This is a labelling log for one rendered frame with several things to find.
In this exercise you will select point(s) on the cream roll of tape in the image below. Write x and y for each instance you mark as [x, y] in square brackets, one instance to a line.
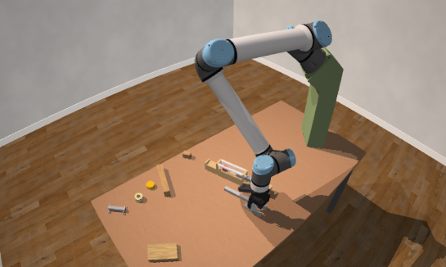
[138, 197]

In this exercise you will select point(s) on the light wooden batten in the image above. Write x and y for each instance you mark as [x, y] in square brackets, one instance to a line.
[163, 180]

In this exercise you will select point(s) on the small wooden block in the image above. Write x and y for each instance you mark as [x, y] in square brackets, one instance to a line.
[186, 154]

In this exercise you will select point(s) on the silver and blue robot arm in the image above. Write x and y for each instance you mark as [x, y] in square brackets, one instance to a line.
[299, 42]

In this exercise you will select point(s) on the orange short cylinder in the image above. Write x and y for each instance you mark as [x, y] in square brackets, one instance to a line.
[150, 185]

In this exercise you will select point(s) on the light brown wooden board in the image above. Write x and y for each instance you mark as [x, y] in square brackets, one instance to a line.
[167, 251]

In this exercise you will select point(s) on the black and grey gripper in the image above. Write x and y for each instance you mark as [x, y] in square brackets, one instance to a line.
[258, 199]

